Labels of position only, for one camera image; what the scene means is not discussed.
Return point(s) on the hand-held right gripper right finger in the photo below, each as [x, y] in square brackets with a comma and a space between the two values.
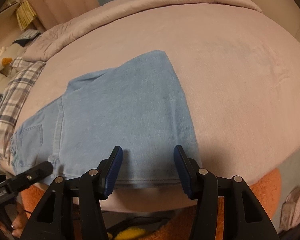
[182, 170]

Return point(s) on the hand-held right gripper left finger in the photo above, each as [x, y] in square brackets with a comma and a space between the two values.
[112, 170]

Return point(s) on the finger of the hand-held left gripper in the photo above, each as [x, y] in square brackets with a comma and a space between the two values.
[32, 176]

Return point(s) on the light blue denim pants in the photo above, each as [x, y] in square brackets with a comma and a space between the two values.
[127, 105]

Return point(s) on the person's left hand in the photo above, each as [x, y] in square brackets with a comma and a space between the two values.
[19, 223]

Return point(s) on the yellow fluffy item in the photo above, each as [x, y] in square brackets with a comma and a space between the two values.
[126, 233]

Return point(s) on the large plaid pillow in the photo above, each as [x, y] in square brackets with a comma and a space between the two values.
[17, 92]

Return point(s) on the bed with pink sheet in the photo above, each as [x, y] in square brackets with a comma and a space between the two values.
[240, 80]

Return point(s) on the small plaid pillow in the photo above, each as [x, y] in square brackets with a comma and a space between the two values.
[18, 61]

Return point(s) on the pink cloth pile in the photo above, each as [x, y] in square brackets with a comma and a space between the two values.
[296, 205]

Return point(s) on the folded plaid cloth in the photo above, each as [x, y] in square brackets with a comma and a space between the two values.
[27, 37]

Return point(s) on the pink quilt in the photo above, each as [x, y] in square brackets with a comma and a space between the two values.
[115, 12]

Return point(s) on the yellow hanging cloth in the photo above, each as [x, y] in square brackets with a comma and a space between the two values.
[25, 13]

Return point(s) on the pink curtain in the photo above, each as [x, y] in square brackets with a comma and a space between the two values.
[60, 2]

